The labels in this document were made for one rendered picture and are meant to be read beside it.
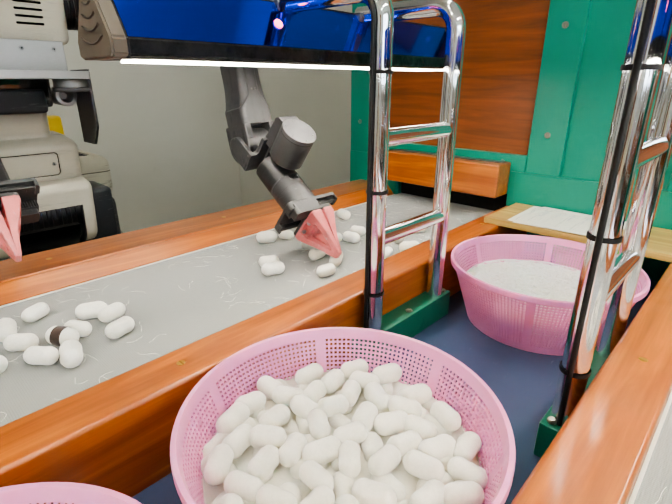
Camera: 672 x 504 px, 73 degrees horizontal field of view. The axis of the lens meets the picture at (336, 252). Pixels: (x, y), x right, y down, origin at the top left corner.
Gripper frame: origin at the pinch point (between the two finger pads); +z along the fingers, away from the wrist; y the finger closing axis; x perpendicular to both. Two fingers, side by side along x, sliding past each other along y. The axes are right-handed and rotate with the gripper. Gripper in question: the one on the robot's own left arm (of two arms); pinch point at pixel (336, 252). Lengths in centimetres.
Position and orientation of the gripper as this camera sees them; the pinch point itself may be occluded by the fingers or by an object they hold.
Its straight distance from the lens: 71.6
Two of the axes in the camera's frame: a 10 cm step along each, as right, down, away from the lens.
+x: -4.4, 6.0, 6.7
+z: 5.7, 7.6, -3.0
